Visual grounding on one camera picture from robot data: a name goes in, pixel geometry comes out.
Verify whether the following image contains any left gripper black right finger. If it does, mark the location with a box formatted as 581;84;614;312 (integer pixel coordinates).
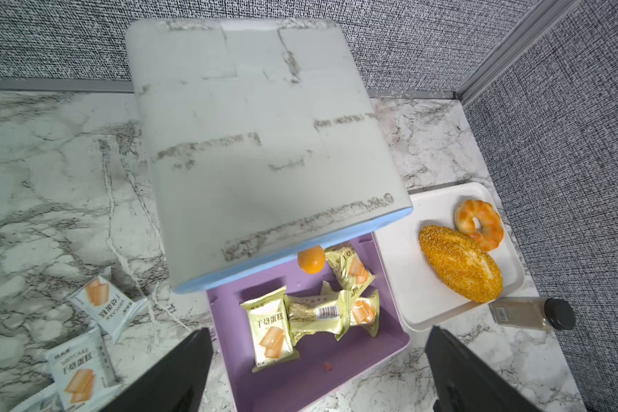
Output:
425;326;539;411

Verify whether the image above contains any yellow cookie packet front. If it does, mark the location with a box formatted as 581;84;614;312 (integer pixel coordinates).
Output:
325;242;375;298

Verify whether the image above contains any white cookie packet top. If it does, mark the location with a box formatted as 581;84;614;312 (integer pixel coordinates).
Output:
66;275;148;342

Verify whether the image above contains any white rectangular tray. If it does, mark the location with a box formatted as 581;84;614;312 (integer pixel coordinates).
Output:
374;183;525;331

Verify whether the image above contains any white cookie packet barcode up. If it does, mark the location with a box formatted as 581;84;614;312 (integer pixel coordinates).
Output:
10;384;64;412

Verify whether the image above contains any orange drawer knob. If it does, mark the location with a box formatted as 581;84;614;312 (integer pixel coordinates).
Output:
297;245;326;275

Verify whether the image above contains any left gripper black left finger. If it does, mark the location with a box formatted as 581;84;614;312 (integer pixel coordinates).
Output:
102;328;214;412

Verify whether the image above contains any orange glazed donut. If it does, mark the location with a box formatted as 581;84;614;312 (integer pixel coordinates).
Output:
454;199;504;252

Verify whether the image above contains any white cookie packet orange picture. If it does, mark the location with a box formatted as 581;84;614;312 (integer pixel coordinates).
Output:
45;327;121;411

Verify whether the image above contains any yellow cookie packet with barcode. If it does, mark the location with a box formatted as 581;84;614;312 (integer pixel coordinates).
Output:
240;286;300;373

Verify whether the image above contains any purple drawer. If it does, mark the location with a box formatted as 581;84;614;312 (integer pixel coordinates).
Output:
207;233;410;411

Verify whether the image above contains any white blue drawer cabinet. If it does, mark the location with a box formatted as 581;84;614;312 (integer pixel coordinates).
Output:
125;19;413;294

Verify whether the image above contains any yellow bread loaf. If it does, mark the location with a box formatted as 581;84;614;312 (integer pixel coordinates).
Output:
419;225;503;303

